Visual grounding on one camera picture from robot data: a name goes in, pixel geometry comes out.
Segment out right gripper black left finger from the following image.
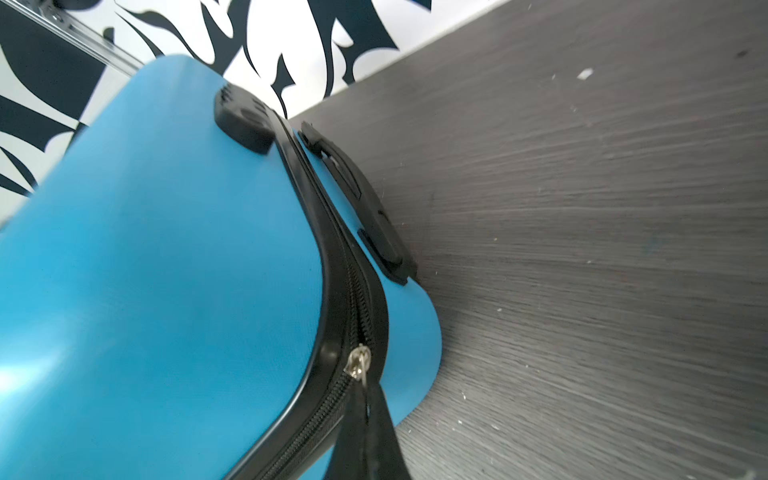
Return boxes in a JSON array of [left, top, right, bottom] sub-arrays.
[[324, 381, 368, 480]]

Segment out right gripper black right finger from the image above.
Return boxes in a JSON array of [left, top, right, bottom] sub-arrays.
[[364, 381, 412, 480]]

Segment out blue hard-shell suitcase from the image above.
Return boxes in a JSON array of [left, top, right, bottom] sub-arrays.
[[1, 56, 442, 479]]

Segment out aluminium frame rails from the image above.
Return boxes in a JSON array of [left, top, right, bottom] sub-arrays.
[[1, 0, 143, 76]]

